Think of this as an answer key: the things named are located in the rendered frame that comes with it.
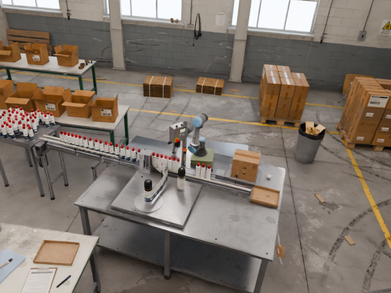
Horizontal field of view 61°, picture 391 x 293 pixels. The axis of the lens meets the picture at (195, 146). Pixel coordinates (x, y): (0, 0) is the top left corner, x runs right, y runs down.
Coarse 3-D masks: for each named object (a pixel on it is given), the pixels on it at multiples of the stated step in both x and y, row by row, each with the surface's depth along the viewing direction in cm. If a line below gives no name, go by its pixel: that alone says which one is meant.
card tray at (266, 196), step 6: (258, 186) 388; (258, 192) 382; (264, 192) 383; (270, 192) 383; (276, 192) 384; (252, 198) 373; (258, 198) 374; (264, 198) 374; (270, 198) 375; (276, 198) 376; (264, 204) 366; (270, 204) 364; (276, 204) 368
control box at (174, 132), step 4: (176, 124) 374; (180, 124) 375; (184, 124) 375; (172, 128) 368; (176, 128) 368; (172, 132) 370; (176, 132) 369; (184, 132) 378; (172, 136) 373; (176, 136) 372; (184, 136) 381; (172, 140) 376; (180, 140) 380
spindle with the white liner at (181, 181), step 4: (180, 168) 356; (184, 168) 357; (180, 172) 354; (184, 172) 356; (180, 176) 357; (184, 176) 362; (180, 180) 360; (184, 180) 363; (180, 184) 363; (184, 184) 367; (180, 188) 366; (184, 188) 373
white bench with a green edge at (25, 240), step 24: (0, 240) 309; (24, 240) 311; (72, 240) 314; (96, 240) 316; (24, 264) 289; (72, 264) 292; (96, 264) 333; (0, 288) 269; (72, 288) 273; (96, 288) 352
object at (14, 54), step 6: (0, 42) 692; (0, 48) 694; (6, 48) 706; (12, 48) 680; (18, 48) 700; (0, 54) 675; (6, 54) 675; (12, 54) 684; (18, 54) 703; (0, 60) 694; (6, 60) 693; (12, 60) 692
